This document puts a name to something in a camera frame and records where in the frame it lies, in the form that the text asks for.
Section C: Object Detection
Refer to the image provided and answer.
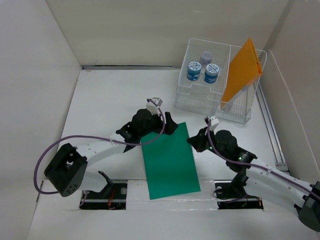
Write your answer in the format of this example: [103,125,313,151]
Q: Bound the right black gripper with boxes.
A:
[187,126,229,161]

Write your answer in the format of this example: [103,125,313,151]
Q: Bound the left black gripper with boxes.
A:
[138,110,177,138]

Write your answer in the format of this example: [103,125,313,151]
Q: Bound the green clip folder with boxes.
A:
[142,122,201,200]

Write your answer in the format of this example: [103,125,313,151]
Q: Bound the blue jar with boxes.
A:
[204,63,220,84]
[186,61,202,81]

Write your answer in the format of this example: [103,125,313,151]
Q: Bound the orange clip folder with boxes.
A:
[220,38,263,110]

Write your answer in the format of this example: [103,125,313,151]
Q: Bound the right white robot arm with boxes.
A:
[187,127,320,232]

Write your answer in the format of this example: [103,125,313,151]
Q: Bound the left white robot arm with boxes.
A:
[44,109,178,199]

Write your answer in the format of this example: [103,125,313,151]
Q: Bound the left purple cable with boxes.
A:
[33,98,166,195]

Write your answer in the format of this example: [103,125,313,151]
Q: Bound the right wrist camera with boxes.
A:
[204,116,220,132]

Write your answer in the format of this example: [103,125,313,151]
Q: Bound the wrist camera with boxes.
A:
[146,97,163,114]
[204,116,220,132]

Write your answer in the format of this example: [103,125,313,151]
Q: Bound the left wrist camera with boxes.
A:
[146,97,163,114]

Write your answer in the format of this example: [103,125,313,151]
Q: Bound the white wire desk organizer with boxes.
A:
[174,38,259,124]

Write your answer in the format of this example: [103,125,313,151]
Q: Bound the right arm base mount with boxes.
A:
[212,173,264,210]

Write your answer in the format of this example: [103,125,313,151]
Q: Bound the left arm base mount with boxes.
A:
[79,171,128,211]

